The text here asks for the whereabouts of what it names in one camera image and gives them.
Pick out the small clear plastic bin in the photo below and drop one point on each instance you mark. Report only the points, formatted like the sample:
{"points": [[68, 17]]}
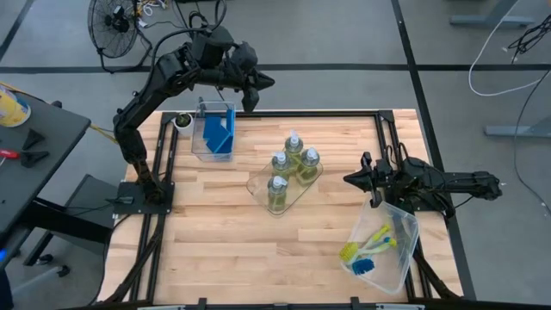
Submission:
{"points": [[198, 146]]}

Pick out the grey desk leg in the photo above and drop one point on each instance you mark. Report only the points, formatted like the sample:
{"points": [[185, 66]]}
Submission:
{"points": [[490, 20]]}

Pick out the soap bottle with method label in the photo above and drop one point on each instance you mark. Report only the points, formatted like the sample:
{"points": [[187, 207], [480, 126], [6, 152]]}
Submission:
{"points": [[276, 194]]}

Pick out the black floor fan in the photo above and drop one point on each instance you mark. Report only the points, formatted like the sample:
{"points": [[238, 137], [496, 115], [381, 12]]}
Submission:
{"points": [[113, 26]]}

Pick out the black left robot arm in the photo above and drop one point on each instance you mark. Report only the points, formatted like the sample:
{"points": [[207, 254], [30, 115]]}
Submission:
{"points": [[133, 129]]}

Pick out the black triangular part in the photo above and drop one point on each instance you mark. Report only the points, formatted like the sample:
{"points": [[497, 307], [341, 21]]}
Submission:
{"points": [[32, 138], [32, 158]]}

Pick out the grey desk foot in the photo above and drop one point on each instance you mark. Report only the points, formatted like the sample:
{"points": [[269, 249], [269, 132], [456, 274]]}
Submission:
{"points": [[516, 130]]}

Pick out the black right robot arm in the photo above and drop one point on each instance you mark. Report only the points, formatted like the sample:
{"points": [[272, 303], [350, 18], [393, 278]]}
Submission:
{"points": [[465, 181]]}

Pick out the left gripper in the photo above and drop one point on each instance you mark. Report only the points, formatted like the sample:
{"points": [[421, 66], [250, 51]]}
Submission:
{"points": [[243, 64]]}

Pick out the yellow dish brush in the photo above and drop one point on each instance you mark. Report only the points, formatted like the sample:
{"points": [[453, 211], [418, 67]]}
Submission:
{"points": [[348, 251], [383, 231]]}

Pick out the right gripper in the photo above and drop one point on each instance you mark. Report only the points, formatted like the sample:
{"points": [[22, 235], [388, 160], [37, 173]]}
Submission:
{"points": [[383, 178]]}

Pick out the yellow round container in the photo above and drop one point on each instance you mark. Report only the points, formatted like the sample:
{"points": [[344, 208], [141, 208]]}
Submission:
{"points": [[13, 112]]}

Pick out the black aluminium table frame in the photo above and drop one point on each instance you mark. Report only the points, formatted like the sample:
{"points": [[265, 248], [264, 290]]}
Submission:
{"points": [[301, 114]]}

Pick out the blue dish brush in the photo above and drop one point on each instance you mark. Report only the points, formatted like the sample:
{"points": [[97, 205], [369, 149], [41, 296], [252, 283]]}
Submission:
{"points": [[363, 267]]}

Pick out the clear plastic tub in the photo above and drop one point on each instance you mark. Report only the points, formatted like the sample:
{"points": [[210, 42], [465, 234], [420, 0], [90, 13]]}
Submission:
{"points": [[387, 280]]}

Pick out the clear yellow-green soap pump bottle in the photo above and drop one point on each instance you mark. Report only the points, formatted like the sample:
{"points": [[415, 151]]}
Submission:
{"points": [[280, 165], [294, 144]]}

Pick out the black side table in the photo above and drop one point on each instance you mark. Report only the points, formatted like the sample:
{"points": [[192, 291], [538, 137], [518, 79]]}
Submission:
{"points": [[39, 181]]}

